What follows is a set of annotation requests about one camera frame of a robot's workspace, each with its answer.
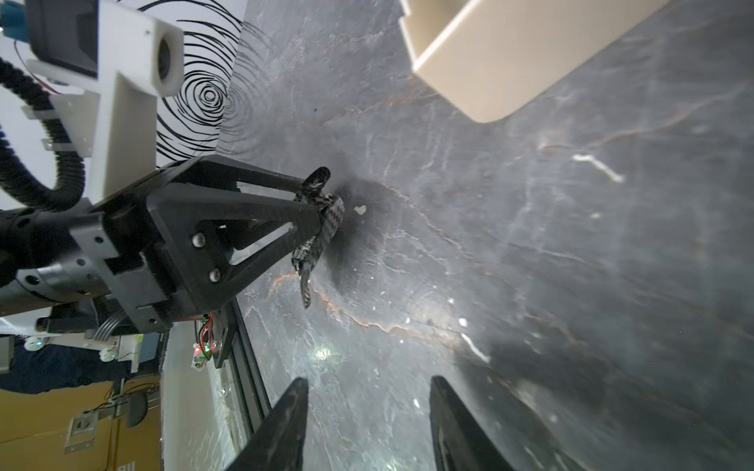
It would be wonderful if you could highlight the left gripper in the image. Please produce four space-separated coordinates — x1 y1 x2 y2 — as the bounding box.
70 156 320 333

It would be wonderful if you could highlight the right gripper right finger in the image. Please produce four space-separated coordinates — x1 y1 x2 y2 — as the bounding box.
429 376 514 471

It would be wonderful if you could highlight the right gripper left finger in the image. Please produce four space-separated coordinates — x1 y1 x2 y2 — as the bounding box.
227 378 309 471

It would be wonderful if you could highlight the black cookie pack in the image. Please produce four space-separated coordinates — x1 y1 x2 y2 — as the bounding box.
292 167 345 309

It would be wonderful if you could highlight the cream bottom drawer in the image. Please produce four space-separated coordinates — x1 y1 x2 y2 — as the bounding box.
399 0 665 124

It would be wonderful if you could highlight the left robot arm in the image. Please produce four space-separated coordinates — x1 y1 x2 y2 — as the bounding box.
1 119 323 334

